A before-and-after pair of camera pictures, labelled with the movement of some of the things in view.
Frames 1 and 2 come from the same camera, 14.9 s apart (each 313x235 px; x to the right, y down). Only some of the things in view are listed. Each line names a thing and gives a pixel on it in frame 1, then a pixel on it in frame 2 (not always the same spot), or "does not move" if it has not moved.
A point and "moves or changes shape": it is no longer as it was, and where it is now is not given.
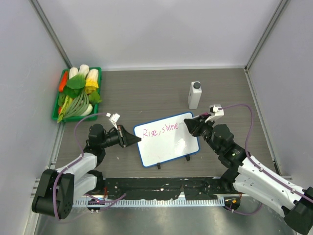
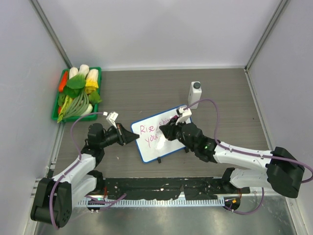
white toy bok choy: [73, 72] does not move
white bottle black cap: [194, 95] does not move
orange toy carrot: [63, 81] does not move
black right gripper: [194, 125] to [168, 130]
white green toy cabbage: [83, 70] does not move
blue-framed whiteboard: [166, 139] moves or changes shape
